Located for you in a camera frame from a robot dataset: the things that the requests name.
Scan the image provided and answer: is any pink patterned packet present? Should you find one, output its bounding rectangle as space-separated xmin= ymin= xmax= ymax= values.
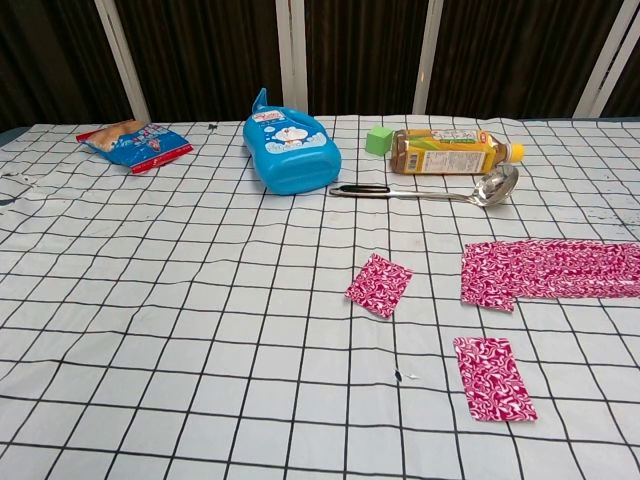
xmin=344 ymin=252 xmax=415 ymax=320
xmin=452 ymin=336 xmax=539 ymax=424

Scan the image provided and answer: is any blue detergent bottle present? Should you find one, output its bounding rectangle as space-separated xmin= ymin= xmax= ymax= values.
xmin=242 ymin=88 xmax=343 ymax=196

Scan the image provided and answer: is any green cube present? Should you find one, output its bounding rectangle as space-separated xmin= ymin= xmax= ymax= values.
xmin=365 ymin=126 xmax=396 ymax=156

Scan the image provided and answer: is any white black checked tablecloth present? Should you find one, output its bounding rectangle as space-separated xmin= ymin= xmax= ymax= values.
xmin=0 ymin=115 xmax=640 ymax=480

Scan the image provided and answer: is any yellow label tea bottle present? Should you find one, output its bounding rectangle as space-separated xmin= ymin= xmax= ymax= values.
xmin=388 ymin=128 xmax=526 ymax=176

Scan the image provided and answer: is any steel ladle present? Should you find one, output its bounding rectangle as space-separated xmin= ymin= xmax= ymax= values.
xmin=328 ymin=164 xmax=521 ymax=209

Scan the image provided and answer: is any red blue snack bag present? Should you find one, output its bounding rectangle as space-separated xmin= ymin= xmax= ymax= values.
xmin=75 ymin=119 xmax=195 ymax=175

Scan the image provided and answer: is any white screen frame post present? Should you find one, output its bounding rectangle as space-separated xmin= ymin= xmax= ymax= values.
xmin=274 ymin=0 xmax=310 ymax=117
xmin=94 ymin=0 xmax=152 ymax=123
xmin=412 ymin=0 xmax=446 ymax=117
xmin=573 ymin=0 xmax=640 ymax=119

